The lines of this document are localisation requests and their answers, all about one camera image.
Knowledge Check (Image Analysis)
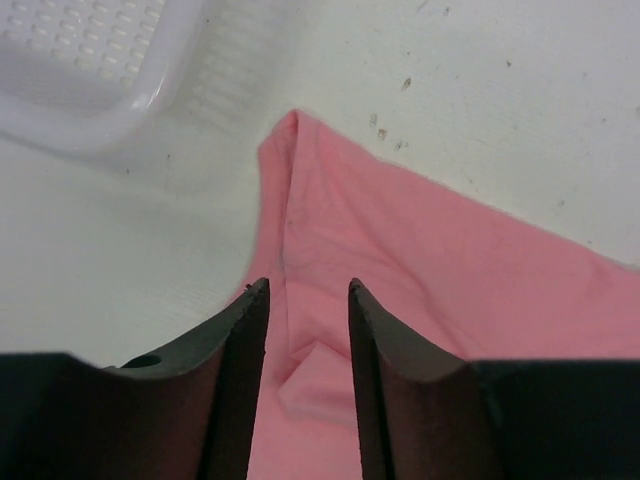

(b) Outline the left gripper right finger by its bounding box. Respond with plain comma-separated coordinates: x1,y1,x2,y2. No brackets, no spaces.
348,280,639,479

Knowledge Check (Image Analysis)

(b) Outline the white plastic basket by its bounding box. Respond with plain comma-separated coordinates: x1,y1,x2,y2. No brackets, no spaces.
1,1,284,155

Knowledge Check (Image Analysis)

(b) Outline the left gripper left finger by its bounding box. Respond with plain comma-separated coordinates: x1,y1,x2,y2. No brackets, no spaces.
1,279,270,479

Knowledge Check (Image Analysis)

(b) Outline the pink t shirt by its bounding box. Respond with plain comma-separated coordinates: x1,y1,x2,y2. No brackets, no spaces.
246,110,639,479

